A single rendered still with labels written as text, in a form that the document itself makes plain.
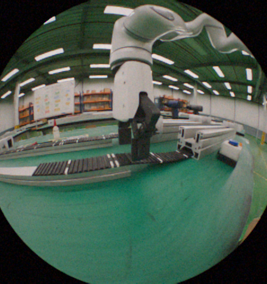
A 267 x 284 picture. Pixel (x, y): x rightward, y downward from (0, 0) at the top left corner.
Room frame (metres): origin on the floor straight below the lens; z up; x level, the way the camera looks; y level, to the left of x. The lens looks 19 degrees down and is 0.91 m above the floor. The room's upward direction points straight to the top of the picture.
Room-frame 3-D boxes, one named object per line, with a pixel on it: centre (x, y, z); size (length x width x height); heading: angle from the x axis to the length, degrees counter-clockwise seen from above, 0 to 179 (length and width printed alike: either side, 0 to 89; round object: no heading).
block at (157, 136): (0.41, -0.06, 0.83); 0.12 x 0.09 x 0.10; 22
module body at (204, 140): (0.41, -0.54, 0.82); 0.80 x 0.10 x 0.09; 112
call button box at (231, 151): (0.20, -0.33, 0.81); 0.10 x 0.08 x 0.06; 22
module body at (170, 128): (0.59, -0.47, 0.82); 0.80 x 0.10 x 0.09; 112
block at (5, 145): (0.18, 0.85, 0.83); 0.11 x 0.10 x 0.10; 22
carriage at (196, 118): (0.59, -0.47, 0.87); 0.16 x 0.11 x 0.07; 112
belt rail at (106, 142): (0.18, 0.53, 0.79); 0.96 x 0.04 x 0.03; 112
